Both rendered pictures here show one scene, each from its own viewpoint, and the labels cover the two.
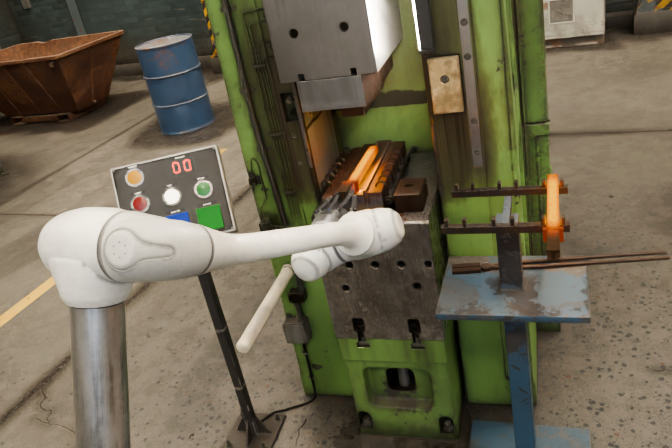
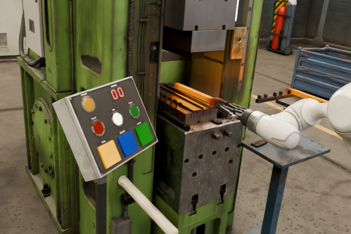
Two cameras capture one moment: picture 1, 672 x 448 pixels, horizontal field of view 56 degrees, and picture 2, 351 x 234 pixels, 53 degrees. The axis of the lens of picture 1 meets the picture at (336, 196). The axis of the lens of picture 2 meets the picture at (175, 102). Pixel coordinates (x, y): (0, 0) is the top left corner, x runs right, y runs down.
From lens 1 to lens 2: 1.74 m
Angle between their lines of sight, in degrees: 53
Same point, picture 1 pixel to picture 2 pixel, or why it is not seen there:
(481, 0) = not seen: outside the picture
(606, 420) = (261, 218)
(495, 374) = not seen: hidden behind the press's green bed
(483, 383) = not seen: hidden behind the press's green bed
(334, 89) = (211, 37)
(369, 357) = (194, 221)
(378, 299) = (209, 177)
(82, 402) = not seen: outside the picture
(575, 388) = (236, 210)
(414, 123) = (170, 72)
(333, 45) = (218, 9)
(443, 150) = (227, 81)
